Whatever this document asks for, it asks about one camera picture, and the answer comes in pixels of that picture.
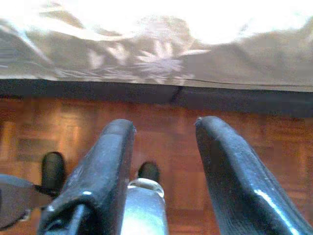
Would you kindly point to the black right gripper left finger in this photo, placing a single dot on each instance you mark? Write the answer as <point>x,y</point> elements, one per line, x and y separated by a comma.
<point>102,176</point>

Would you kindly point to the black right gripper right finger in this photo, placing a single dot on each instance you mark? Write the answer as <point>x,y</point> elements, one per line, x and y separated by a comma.
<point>239,186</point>

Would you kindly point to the black bed base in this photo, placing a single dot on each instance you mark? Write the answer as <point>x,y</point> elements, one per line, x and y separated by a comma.
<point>97,90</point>

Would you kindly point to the beige floral bed sheet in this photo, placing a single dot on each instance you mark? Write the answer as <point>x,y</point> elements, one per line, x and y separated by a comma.
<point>146,61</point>

